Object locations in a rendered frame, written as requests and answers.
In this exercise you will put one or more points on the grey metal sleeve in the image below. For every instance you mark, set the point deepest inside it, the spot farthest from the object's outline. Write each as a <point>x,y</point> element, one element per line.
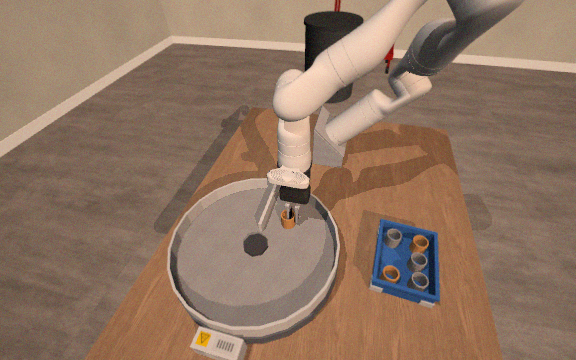
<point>418,257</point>
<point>419,277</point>
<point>394,233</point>

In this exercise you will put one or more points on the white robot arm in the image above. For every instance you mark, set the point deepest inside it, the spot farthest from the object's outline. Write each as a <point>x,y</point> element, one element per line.
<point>433,48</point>

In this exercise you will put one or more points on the blue crate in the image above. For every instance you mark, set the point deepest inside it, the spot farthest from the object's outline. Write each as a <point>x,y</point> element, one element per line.
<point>398,257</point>

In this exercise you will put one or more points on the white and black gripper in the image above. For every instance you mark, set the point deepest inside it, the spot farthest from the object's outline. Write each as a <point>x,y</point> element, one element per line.
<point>293,174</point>

